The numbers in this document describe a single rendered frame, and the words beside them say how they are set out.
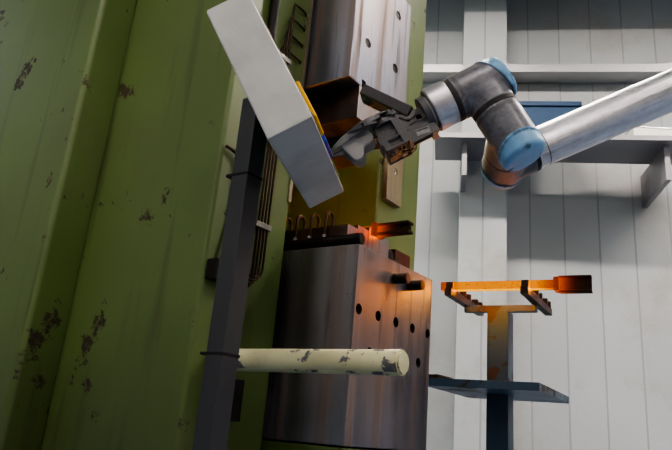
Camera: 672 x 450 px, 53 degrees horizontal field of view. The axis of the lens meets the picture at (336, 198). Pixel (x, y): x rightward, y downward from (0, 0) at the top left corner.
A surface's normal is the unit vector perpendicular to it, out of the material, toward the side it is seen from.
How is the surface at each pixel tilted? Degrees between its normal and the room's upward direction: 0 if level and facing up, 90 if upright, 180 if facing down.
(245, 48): 90
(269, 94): 90
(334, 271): 90
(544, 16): 90
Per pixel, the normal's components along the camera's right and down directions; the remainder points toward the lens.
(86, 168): 0.83, -0.12
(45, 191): -0.56, -0.32
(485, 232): -0.15, -0.34
